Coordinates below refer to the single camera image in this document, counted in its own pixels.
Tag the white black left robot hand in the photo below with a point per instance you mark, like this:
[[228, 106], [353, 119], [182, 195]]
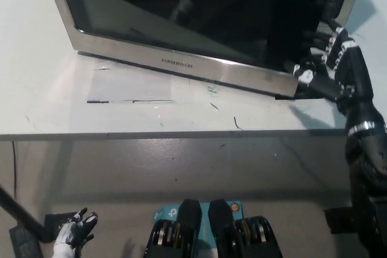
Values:
[[69, 234]]

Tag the clear plastic tape sheet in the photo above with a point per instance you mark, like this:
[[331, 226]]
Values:
[[130, 89]]

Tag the dark metal table leg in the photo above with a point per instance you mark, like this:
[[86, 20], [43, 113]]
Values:
[[21, 212]]

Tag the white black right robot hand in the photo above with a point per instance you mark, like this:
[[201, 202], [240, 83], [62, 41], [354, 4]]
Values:
[[350, 73]]

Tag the black ribbed floor pad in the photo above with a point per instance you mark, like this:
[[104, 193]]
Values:
[[24, 243]]

